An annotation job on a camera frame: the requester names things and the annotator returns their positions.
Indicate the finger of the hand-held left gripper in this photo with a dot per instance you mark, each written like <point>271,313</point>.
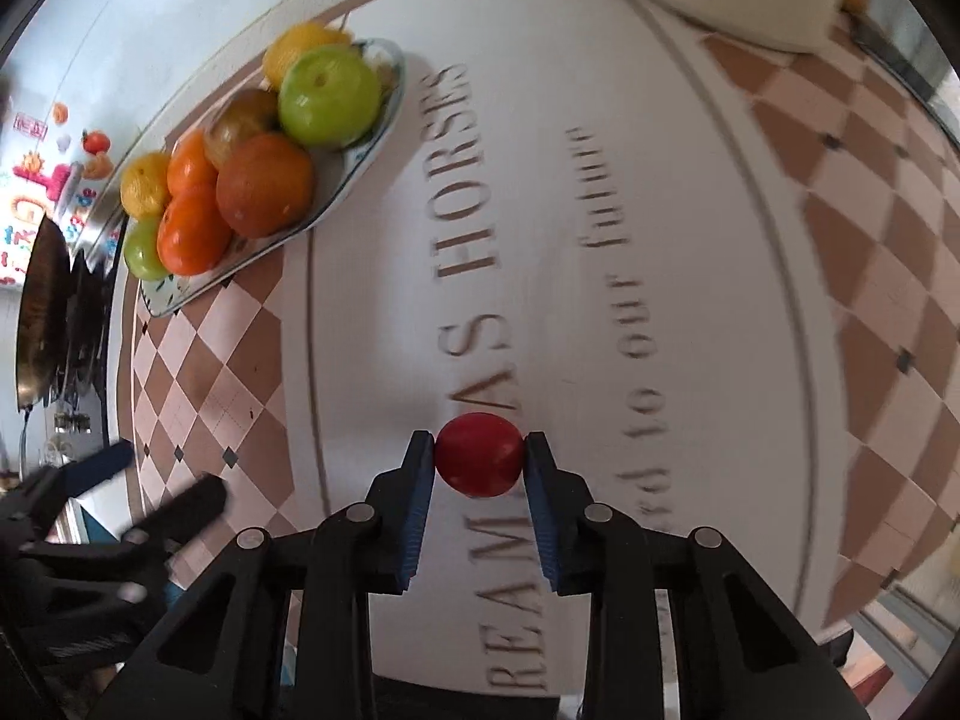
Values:
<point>97,465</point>
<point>180,510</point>

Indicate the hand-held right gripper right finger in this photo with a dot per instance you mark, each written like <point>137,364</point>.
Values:
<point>544,510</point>

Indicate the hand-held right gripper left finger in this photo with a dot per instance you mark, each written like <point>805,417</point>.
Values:
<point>416,510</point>

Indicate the red cherry tomato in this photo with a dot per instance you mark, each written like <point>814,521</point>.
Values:
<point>480,457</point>

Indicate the green apple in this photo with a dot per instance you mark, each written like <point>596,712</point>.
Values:
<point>328,94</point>
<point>142,251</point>

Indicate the bright orange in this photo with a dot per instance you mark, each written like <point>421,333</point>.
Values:
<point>191,236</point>
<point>187,161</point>

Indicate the yellow lemon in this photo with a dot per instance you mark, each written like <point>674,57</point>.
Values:
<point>145,184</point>
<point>304,45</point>

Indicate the dark red orange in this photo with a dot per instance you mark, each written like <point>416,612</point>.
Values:
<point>264,184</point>

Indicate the oval floral plate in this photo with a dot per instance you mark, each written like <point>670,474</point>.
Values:
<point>360,157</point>

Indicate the brown pear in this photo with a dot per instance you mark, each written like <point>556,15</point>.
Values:
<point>238,120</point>

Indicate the black gas stove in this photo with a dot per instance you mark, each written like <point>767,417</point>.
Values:
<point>86,345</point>

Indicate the black wok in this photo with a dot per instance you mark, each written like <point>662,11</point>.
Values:
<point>45,315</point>

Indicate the checkered table mat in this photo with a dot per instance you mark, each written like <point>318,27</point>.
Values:
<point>675,240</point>

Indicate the colourful wall sticker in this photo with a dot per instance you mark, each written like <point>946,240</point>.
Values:
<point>37,180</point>

